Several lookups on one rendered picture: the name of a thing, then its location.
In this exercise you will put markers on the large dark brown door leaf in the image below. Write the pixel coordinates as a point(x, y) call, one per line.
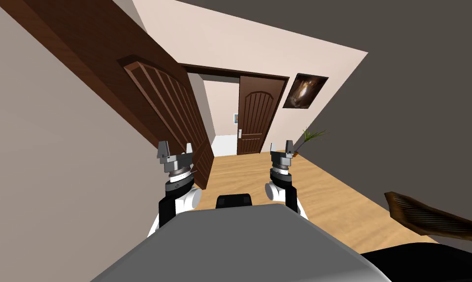
point(103, 47)

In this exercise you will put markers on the dark framed wall picture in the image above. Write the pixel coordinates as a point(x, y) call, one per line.
point(304, 91)

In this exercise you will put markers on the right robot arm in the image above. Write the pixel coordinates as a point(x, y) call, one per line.
point(287, 196)

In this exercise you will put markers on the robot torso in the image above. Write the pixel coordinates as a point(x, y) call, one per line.
point(244, 246)

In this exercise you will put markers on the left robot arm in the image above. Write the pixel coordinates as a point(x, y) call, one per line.
point(167, 209)

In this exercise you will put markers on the brown arched panel door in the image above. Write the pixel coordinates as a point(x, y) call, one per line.
point(255, 117)

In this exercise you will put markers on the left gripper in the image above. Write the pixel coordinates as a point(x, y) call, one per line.
point(177, 160)

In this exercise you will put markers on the brown ribbed curved shape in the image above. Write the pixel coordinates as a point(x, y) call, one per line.
point(424, 217)

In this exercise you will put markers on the green potted plant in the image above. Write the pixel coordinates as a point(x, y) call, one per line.
point(309, 137)

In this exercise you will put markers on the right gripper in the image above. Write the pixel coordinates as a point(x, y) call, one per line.
point(281, 159)

